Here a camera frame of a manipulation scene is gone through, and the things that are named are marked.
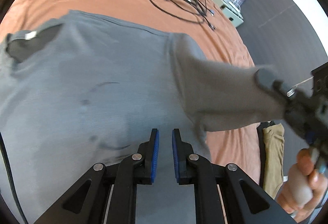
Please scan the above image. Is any grey t-shirt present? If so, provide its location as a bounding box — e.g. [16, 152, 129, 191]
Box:
[1, 11, 284, 223]

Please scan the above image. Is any right hand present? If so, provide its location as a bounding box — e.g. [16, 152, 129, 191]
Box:
[276, 147, 327, 223]

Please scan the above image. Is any folded olive garment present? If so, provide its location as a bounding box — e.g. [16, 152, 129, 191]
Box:
[257, 121, 285, 199]

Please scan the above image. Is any white bedside cabinet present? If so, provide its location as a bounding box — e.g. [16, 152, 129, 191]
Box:
[212, 0, 244, 27]

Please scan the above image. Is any orange-brown duvet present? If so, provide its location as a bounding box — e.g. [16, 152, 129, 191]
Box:
[1, 0, 252, 193]

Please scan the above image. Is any black coiled cable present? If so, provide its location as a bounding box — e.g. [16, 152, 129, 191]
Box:
[148, 0, 218, 32]

